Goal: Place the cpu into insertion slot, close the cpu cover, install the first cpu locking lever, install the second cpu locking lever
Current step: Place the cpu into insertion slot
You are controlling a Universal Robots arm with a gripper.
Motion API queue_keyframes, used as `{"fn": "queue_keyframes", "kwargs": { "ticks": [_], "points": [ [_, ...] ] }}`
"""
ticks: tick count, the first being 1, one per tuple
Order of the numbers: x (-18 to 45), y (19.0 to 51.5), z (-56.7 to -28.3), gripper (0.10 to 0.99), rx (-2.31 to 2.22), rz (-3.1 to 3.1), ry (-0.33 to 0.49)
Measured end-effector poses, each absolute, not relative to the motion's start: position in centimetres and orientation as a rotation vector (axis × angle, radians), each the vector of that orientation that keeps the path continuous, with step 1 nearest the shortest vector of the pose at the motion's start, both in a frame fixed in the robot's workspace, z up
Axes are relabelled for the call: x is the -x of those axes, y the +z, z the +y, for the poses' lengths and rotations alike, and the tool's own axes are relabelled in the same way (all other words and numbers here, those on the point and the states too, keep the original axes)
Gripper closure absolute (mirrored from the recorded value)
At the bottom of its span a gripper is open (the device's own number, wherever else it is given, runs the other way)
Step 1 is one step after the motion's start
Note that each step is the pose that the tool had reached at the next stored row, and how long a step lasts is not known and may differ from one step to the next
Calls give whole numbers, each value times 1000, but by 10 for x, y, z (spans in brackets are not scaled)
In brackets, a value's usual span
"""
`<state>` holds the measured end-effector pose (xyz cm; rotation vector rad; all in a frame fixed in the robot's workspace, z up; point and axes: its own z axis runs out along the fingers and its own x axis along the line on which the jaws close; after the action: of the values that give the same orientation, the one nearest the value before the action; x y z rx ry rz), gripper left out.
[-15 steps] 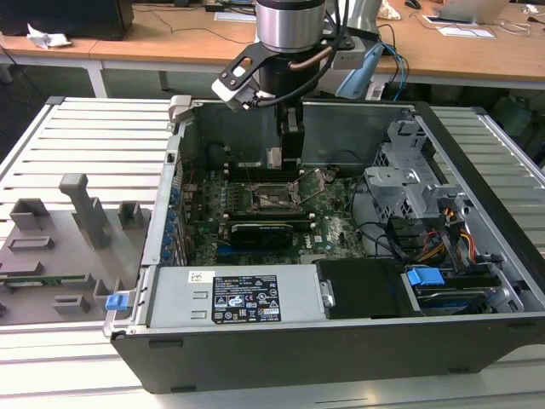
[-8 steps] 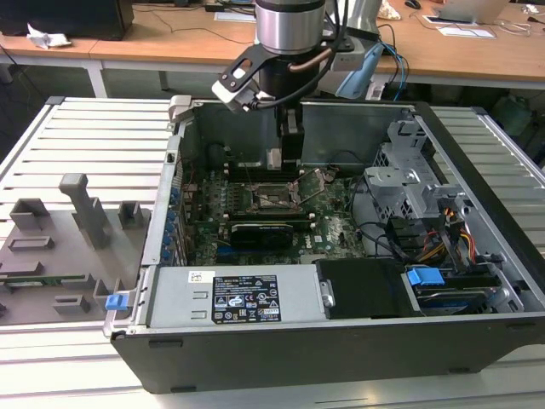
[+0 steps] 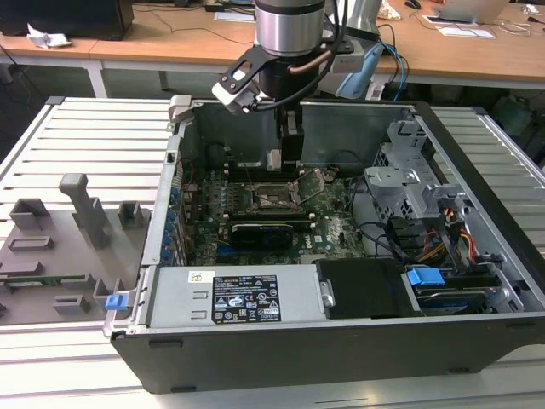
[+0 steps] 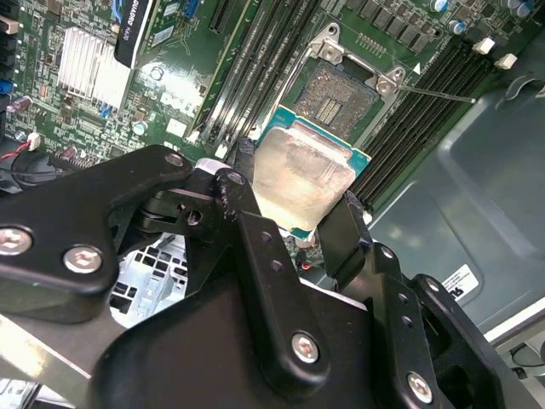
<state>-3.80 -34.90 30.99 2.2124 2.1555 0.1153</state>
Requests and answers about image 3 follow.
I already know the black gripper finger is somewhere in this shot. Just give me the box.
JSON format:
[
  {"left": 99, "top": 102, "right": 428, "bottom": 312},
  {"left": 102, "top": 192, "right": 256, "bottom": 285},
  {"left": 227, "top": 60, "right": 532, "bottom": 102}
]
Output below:
[{"left": 276, "top": 106, "right": 306, "bottom": 172}]

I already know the silver CPU plate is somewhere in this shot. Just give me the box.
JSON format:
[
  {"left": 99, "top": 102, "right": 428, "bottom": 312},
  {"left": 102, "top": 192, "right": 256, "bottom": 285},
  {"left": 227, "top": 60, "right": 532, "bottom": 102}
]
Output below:
[{"left": 266, "top": 148, "right": 284, "bottom": 173}]

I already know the metal socket cover frame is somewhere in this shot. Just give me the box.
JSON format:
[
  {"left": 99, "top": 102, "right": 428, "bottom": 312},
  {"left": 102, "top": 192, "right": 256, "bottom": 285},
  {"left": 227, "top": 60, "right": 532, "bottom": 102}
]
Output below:
[{"left": 290, "top": 167, "right": 332, "bottom": 205}]

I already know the metal CPU socket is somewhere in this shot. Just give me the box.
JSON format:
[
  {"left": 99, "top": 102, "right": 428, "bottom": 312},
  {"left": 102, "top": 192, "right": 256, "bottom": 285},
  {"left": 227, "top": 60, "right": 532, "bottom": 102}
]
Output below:
[{"left": 249, "top": 181, "right": 307, "bottom": 214}]

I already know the blue expansion slot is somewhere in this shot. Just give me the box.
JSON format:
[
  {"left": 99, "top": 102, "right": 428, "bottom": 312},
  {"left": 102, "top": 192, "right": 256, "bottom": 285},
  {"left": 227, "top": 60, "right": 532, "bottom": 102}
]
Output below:
[{"left": 215, "top": 249, "right": 256, "bottom": 264}]

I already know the pale blue teach pendant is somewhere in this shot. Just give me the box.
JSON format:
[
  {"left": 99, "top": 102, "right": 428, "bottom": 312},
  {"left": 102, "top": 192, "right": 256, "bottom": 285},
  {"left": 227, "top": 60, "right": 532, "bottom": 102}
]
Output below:
[{"left": 336, "top": 42, "right": 385, "bottom": 99}]

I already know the white paper sheet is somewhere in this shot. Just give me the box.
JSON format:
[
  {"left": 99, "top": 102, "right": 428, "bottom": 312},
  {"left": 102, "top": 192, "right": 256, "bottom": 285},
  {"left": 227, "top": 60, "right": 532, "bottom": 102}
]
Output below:
[
  {"left": 215, "top": 11, "right": 256, "bottom": 22},
  {"left": 438, "top": 25, "right": 497, "bottom": 40}
]

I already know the green motherboard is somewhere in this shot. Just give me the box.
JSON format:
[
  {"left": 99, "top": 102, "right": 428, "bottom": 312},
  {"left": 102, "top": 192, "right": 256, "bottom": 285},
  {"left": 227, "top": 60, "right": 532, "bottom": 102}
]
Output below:
[{"left": 178, "top": 165, "right": 371, "bottom": 265}]

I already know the black graphics card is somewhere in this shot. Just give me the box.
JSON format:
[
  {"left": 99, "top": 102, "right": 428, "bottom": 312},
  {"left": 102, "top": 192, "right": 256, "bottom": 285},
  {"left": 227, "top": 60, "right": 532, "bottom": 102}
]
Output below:
[{"left": 229, "top": 220, "right": 295, "bottom": 252}]

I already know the grey metal disk bay cage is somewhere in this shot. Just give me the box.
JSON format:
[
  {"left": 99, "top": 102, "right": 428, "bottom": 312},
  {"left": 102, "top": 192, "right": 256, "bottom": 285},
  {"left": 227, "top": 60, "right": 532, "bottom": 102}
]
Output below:
[{"left": 364, "top": 118, "right": 469, "bottom": 222}]

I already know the wooden desk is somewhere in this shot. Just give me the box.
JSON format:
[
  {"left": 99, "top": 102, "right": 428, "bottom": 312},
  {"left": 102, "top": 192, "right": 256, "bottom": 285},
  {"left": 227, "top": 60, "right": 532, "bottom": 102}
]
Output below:
[{"left": 0, "top": 0, "right": 545, "bottom": 90}]

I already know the white crumpled cloth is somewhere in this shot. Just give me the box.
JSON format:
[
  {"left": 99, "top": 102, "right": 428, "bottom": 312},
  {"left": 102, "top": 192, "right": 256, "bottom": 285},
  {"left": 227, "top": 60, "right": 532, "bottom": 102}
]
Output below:
[{"left": 381, "top": 0, "right": 404, "bottom": 20}]

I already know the black plastic shroud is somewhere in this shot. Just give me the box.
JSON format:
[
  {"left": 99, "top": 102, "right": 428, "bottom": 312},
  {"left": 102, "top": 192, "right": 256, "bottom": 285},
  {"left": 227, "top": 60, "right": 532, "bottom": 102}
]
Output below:
[{"left": 317, "top": 257, "right": 422, "bottom": 320}]

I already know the hard disk in blue carrier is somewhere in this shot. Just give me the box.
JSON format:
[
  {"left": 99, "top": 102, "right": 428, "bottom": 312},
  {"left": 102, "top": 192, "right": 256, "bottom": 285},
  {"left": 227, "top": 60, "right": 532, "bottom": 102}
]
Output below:
[{"left": 406, "top": 266, "right": 495, "bottom": 316}]

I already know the silver power supply with label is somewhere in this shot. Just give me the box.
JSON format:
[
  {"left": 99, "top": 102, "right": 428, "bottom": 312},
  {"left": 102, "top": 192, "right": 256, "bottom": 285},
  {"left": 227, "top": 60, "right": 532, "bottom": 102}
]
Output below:
[{"left": 146, "top": 266, "right": 327, "bottom": 329}]

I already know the grey laptop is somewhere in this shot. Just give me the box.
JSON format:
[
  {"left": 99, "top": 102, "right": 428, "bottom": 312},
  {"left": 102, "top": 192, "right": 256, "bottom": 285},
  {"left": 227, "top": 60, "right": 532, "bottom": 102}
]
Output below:
[{"left": 433, "top": 0, "right": 512, "bottom": 25}]

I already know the black open PC case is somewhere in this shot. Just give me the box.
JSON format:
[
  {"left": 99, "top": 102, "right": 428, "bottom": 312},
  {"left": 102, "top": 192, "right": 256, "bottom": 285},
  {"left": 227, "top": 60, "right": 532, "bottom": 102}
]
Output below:
[{"left": 104, "top": 95, "right": 545, "bottom": 395}]

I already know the black box on desk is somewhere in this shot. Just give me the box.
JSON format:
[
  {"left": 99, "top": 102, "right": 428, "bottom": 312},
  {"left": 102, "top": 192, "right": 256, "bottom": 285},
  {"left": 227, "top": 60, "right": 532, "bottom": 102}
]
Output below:
[{"left": 0, "top": 0, "right": 135, "bottom": 42}]

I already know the blue case latch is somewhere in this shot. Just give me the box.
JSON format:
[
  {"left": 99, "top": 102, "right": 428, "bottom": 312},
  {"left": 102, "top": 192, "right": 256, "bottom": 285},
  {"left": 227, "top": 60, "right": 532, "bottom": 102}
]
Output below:
[{"left": 105, "top": 292, "right": 129, "bottom": 312}]

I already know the crumpled white paper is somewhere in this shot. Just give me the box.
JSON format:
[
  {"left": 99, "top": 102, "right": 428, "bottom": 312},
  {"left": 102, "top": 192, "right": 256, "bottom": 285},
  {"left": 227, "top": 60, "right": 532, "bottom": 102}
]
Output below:
[{"left": 26, "top": 23, "right": 73, "bottom": 50}]

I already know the grey parts rack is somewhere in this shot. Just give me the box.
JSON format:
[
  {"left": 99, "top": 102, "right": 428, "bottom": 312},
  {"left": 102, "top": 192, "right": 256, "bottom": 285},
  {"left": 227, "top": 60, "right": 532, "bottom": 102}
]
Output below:
[{"left": 0, "top": 172, "right": 152, "bottom": 327}]

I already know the green RAM stick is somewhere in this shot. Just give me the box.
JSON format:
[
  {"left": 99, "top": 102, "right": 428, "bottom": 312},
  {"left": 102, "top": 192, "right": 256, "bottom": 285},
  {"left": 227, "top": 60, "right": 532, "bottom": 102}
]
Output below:
[{"left": 0, "top": 275, "right": 86, "bottom": 285}]

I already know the white camera in black bracket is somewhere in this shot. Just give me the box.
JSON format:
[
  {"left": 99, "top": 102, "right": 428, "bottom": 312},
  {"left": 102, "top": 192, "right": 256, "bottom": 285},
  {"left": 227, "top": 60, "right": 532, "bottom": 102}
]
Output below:
[{"left": 211, "top": 47, "right": 267, "bottom": 117}]

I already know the grey camera box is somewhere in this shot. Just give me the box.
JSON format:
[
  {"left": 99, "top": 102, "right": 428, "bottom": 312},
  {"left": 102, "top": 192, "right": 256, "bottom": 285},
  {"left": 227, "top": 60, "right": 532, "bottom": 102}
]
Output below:
[{"left": 330, "top": 40, "right": 364, "bottom": 72}]

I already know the grey plastic case handle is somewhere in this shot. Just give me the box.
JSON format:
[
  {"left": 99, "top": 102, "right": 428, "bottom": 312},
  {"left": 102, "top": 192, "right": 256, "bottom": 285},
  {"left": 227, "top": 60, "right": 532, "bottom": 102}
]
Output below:
[{"left": 168, "top": 95, "right": 192, "bottom": 124}]

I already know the blue cable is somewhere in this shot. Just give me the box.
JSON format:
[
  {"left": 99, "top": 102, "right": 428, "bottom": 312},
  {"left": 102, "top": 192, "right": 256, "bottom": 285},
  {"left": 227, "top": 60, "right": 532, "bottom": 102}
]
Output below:
[{"left": 381, "top": 40, "right": 410, "bottom": 101}]

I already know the black wire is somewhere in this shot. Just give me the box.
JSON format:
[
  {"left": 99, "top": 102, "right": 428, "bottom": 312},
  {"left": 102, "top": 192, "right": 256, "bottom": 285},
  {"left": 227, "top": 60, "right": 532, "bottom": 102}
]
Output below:
[{"left": 353, "top": 178, "right": 410, "bottom": 261}]

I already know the yellow and red wire bundle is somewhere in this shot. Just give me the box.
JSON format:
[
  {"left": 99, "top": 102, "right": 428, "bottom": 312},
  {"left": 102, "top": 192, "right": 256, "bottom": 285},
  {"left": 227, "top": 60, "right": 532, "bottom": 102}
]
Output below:
[{"left": 419, "top": 204, "right": 476, "bottom": 263}]

